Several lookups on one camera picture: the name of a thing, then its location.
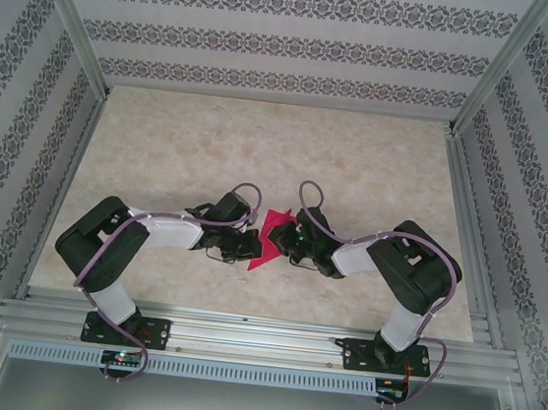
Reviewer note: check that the aluminium side rail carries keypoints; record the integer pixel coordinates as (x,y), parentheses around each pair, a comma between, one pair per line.
(470,237)
(59,190)

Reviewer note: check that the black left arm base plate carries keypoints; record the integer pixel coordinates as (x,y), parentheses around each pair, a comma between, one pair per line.
(160,333)

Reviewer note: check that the aluminium mounting rail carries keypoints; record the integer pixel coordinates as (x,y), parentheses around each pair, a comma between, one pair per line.
(248,340)

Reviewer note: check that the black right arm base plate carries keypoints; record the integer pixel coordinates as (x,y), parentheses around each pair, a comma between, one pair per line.
(355,358)

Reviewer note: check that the aluminium frame post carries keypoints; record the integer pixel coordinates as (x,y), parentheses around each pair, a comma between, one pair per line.
(72,19)
(500,67)

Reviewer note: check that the pink paper sheet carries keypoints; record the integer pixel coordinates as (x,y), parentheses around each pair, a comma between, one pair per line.
(271,224)

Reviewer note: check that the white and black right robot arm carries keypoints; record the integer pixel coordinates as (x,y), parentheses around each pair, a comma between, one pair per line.
(352,261)

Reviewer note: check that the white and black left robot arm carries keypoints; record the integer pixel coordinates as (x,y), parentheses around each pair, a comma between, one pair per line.
(172,233)

